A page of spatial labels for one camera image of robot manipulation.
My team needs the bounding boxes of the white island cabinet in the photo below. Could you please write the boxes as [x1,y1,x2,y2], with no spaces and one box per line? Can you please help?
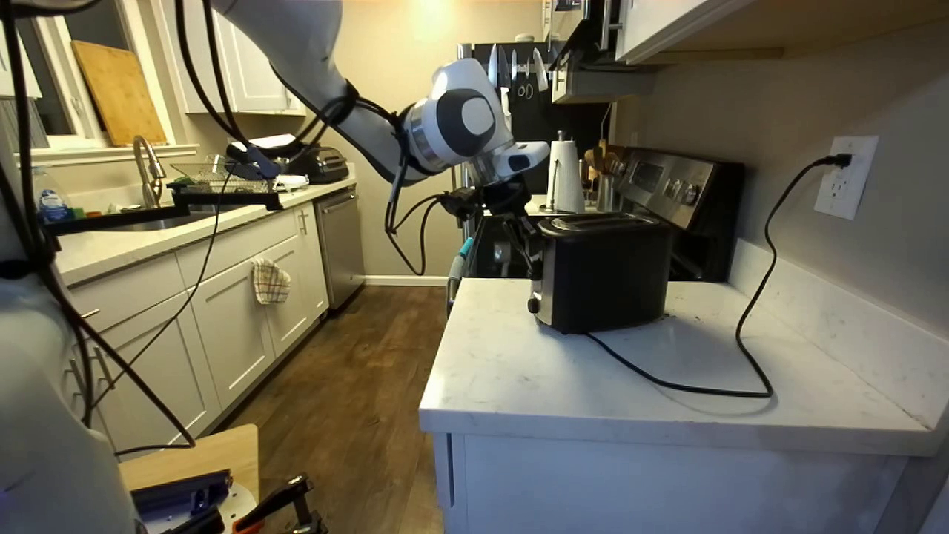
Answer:
[421,280,949,534]

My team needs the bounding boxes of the steel kitchen faucet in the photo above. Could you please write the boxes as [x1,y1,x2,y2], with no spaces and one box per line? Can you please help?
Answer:
[132,136,166,209]

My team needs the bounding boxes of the white paper towel roll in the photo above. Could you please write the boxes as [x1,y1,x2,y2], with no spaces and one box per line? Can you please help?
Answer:
[544,135,584,215]

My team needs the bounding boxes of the black stovetop appliance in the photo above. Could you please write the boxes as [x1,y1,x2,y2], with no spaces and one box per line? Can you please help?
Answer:
[223,135,350,184]

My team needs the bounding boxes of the white lower cabinet doors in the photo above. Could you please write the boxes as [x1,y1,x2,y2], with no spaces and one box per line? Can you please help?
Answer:
[60,206,326,455]

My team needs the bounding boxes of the stainless steel stove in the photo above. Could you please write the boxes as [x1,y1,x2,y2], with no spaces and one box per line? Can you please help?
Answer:
[601,147,743,283]

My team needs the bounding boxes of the black toaster power cord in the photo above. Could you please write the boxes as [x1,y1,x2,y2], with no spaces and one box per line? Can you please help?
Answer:
[584,151,853,405]

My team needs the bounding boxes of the wooden box near base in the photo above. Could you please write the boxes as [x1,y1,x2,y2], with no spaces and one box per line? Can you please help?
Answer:
[119,424,261,534]

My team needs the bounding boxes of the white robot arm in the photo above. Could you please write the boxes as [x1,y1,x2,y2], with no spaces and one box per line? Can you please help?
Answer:
[208,0,549,191]

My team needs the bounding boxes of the stainless steel dishwasher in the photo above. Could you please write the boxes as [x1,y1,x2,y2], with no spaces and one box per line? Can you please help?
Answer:
[318,191,363,313]

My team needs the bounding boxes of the white upper wall cabinet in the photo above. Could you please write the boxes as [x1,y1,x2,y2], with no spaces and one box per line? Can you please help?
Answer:
[540,0,949,71]

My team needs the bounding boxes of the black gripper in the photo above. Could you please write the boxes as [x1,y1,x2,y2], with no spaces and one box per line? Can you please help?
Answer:
[436,178,531,224]

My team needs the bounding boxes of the wooden cutting board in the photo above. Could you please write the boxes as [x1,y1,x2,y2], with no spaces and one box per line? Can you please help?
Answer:
[70,38,166,150]

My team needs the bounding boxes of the white hanging dish towel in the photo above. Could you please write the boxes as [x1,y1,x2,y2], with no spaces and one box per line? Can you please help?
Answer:
[248,259,289,307]

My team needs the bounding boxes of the white wall outlet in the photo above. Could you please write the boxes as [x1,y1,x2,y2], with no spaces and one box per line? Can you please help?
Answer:
[814,136,878,221]

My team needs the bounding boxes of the black toaster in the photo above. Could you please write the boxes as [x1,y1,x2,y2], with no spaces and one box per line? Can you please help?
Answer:
[527,215,672,332]

